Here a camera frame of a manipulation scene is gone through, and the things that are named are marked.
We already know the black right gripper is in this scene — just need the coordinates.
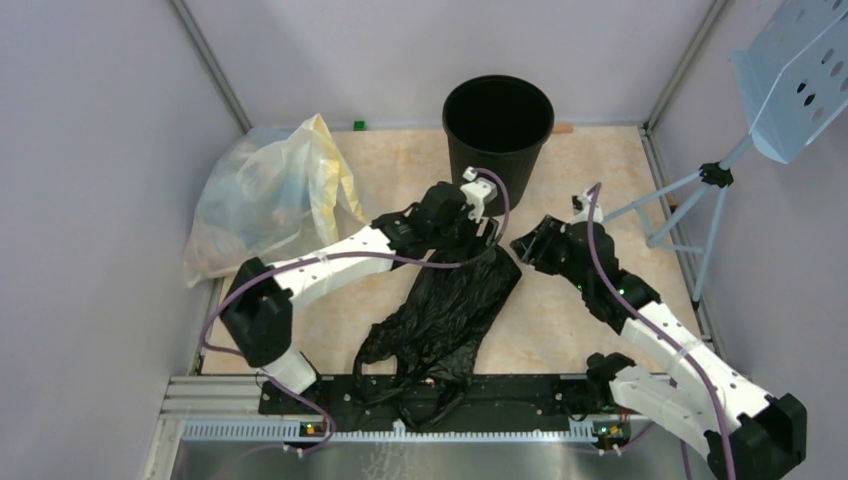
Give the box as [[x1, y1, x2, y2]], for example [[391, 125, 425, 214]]
[[510, 215, 591, 292]]

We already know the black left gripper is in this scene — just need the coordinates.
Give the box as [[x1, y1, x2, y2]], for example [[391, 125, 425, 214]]
[[429, 204, 498, 269]]

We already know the black plastic trash bag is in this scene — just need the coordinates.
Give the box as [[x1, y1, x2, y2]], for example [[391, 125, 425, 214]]
[[352, 243, 522, 395]]

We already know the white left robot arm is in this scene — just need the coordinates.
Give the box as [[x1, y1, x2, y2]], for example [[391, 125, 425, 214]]
[[211, 167, 510, 414]]

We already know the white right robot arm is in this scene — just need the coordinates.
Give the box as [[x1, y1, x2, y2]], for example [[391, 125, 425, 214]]
[[510, 189, 808, 479]]

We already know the black plastic trash bin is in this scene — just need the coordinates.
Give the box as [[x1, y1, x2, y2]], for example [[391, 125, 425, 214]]
[[442, 74, 555, 216]]

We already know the translucent yellow plastic bag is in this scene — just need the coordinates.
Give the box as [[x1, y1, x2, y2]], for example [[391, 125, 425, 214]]
[[183, 114, 379, 287]]

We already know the light blue tripod stand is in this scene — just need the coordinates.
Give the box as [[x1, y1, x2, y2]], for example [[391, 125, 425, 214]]
[[604, 134, 754, 311]]

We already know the perforated light blue panel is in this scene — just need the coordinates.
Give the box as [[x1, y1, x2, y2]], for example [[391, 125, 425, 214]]
[[730, 0, 847, 164]]

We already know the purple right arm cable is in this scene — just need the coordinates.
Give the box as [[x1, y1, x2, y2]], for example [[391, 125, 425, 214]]
[[586, 182, 737, 480]]

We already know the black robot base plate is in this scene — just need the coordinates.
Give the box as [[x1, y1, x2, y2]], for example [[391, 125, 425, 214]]
[[258, 374, 632, 438]]

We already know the white slotted cable duct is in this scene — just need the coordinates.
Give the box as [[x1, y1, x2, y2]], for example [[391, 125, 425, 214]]
[[182, 419, 611, 443]]

